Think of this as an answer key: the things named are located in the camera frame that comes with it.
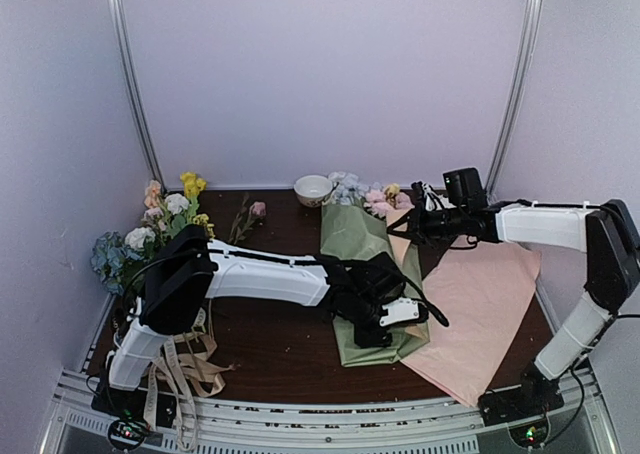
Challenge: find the right aluminium frame post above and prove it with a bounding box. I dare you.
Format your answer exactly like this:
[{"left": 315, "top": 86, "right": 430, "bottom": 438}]
[{"left": 486, "top": 0, "right": 544, "bottom": 198}]

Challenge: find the tan kraft paper sheet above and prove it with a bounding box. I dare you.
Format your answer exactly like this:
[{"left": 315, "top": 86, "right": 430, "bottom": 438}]
[{"left": 386, "top": 209, "right": 411, "bottom": 268}]

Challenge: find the single pink bud stem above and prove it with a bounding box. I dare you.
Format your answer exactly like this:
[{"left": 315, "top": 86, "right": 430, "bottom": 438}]
[{"left": 228, "top": 193, "right": 267, "bottom": 245}]

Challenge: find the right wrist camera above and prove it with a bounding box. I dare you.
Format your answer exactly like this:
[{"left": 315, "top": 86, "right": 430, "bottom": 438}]
[{"left": 411, "top": 181, "right": 452, "bottom": 211}]

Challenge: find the pink wrapping paper sheet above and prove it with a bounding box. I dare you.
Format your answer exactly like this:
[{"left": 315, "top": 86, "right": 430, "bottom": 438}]
[{"left": 401, "top": 236, "right": 541, "bottom": 407}]

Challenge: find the beige printed ribbon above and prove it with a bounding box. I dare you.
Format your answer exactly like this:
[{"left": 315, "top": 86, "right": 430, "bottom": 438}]
[{"left": 120, "top": 305, "right": 237, "bottom": 431}]

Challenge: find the white patterned ceramic bowl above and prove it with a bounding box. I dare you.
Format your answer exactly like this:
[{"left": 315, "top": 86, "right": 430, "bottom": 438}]
[{"left": 293, "top": 174, "right": 337, "bottom": 208}]

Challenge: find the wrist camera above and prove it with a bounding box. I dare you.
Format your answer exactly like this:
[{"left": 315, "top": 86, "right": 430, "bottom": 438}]
[
  {"left": 411, "top": 181, "right": 452, "bottom": 211},
  {"left": 379, "top": 297, "right": 429, "bottom": 327}
]

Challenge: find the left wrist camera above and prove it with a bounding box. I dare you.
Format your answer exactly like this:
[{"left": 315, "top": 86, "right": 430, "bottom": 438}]
[{"left": 379, "top": 297, "right": 429, "bottom": 327}]

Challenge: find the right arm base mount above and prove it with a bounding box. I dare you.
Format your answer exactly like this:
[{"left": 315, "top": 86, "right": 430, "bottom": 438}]
[{"left": 478, "top": 387, "right": 564, "bottom": 450}]

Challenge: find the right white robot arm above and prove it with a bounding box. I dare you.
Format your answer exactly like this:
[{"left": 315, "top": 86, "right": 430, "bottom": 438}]
[{"left": 387, "top": 167, "right": 639, "bottom": 416}]

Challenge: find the aluminium frame post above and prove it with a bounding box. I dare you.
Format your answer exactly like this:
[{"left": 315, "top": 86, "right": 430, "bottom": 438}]
[
  {"left": 486, "top": 0, "right": 544, "bottom": 198},
  {"left": 107, "top": 0, "right": 164, "bottom": 185}
]

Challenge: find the yellow fake flower stem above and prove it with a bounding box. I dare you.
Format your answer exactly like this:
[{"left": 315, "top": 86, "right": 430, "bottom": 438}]
[{"left": 383, "top": 183, "right": 401, "bottom": 206}]

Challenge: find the blue fake flower stem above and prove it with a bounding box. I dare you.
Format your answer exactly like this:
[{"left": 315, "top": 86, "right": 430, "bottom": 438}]
[{"left": 327, "top": 171, "right": 370, "bottom": 208}]

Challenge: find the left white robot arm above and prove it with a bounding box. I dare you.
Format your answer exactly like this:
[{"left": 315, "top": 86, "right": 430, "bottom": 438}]
[{"left": 103, "top": 226, "right": 420, "bottom": 418}]

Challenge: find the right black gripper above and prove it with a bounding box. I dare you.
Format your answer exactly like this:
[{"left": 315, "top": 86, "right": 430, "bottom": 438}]
[{"left": 387, "top": 201, "right": 467, "bottom": 249}]

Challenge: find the pink carnation fake flower stem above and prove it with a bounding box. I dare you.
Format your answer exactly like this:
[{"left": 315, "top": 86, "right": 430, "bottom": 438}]
[{"left": 364, "top": 190, "right": 414, "bottom": 219}]

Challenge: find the left aluminium frame post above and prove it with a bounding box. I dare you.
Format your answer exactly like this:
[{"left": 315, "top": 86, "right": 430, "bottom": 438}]
[{"left": 107, "top": 0, "right": 164, "bottom": 185}]

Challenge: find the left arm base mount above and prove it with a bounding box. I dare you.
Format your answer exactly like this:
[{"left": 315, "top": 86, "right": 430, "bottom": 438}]
[{"left": 91, "top": 388, "right": 154, "bottom": 452}]

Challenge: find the bunch of fake flowers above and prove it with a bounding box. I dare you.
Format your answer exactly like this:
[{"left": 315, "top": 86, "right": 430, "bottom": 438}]
[{"left": 90, "top": 171, "right": 215, "bottom": 296}]

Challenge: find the green wrapping paper sheet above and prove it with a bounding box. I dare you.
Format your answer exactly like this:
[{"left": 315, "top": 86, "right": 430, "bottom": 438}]
[{"left": 320, "top": 204, "right": 430, "bottom": 367}]

